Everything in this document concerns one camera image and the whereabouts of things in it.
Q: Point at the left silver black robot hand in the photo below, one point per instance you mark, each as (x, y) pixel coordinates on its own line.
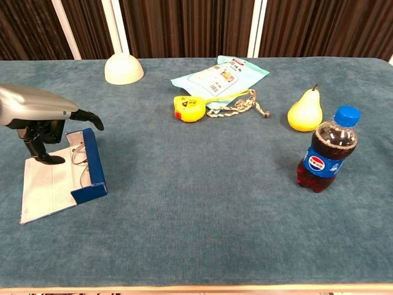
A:
(30, 106)

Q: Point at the thin wire-rimmed eyeglasses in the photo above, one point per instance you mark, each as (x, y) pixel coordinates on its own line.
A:
(83, 163)

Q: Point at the blue rectangular box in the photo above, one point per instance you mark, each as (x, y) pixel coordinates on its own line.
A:
(46, 190)

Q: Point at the upturned white bowl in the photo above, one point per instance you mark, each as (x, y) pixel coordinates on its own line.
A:
(122, 70)

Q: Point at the yellow tape measure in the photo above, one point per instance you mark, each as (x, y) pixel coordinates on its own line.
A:
(188, 109)

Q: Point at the dark brown pleated curtain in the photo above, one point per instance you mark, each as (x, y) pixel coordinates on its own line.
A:
(184, 27)

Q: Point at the light blue snack pouch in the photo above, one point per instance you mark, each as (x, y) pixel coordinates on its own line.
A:
(215, 80)

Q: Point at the teal table cloth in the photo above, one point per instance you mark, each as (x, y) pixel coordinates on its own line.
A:
(196, 199)

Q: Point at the yellow pear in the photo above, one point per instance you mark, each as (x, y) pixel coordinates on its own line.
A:
(305, 115)

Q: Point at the Pepsi cola bottle blue cap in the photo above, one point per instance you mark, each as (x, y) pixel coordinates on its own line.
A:
(328, 153)

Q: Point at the white frame post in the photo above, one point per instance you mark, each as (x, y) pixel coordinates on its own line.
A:
(257, 27)
(66, 29)
(115, 27)

